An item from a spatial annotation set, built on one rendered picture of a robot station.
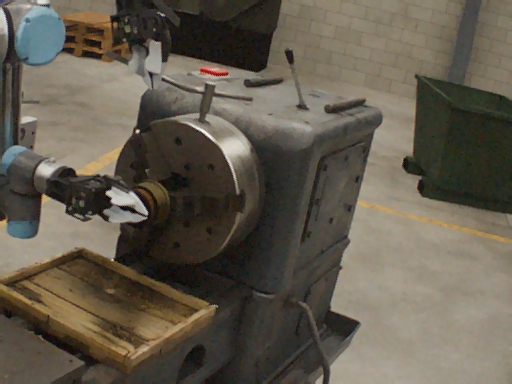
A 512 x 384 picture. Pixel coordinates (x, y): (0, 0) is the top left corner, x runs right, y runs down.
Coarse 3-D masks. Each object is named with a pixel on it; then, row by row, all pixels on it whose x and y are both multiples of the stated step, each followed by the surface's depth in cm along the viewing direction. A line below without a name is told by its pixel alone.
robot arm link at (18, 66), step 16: (0, 64) 154; (16, 64) 156; (0, 80) 156; (16, 80) 157; (0, 96) 157; (16, 96) 159; (0, 112) 158; (16, 112) 160; (0, 128) 159; (16, 128) 161; (0, 144) 160; (16, 144) 163; (0, 160) 162; (0, 176) 163
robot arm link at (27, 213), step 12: (0, 192) 161; (12, 192) 154; (0, 204) 160; (12, 204) 155; (24, 204) 154; (36, 204) 156; (12, 216) 155; (24, 216) 155; (36, 216) 157; (12, 228) 156; (24, 228) 156; (36, 228) 158
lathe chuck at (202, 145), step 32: (160, 128) 157; (192, 128) 154; (224, 128) 159; (128, 160) 163; (192, 160) 155; (224, 160) 151; (256, 192) 157; (192, 224) 157; (224, 224) 153; (160, 256) 162; (192, 256) 158
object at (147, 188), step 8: (136, 184) 152; (144, 184) 148; (152, 184) 149; (160, 184) 149; (136, 192) 145; (144, 192) 146; (152, 192) 146; (160, 192) 148; (144, 200) 144; (152, 200) 146; (160, 200) 147; (168, 200) 149; (128, 208) 150; (152, 208) 145; (160, 208) 147; (168, 208) 149; (152, 216) 146; (160, 216) 148; (128, 224) 147; (136, 224) 146; (144, 224) 145; (152, 224) 151
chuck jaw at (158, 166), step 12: (144, 132) 160; (132, 144) 157; (144, 144) 155; (156, 144) 158; (144, 156) 153; (156, 156) 156; (144, 168) 154; (156, 168) 154; (168, 168) 158; (156, 180) 153
